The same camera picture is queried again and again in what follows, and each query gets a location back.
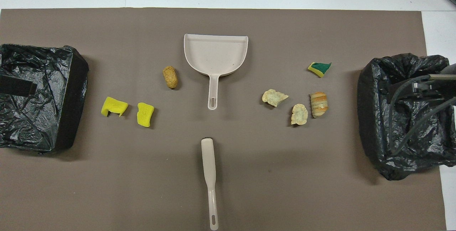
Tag notched yellow sponge piece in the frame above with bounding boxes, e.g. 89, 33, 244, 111
101, 96, 129, 118

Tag green and yellow sponge piece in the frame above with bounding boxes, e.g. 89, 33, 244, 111
307, 62, 332, 79

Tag orange striped bread piece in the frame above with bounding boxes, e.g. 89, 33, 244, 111
309, 91, 329, 118

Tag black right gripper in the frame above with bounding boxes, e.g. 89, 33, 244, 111
388, 75, 456, 101

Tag brown paper table mat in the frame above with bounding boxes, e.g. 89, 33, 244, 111
0, 8, 448, 231

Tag beige hand brush black bristles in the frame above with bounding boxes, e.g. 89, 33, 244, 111
201, 138, 219, 231

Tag dark right arm cable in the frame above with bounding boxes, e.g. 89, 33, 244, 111
387, 74, 456, 155

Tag pale chip piece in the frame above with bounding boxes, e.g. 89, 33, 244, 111
290, 103, 309, 126
261, 88, 289, 108

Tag beige plastic dustpan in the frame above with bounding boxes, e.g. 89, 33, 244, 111
184, 33, 249, 111

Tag crumpled black bag trash bin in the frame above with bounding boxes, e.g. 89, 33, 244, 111
357, 53, 456, 181

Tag brown cork-textured lump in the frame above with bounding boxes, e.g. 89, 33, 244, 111
162, 65, 179, 90

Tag boxy black bag trash bin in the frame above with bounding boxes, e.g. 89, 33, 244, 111
0, 43, 89, 153

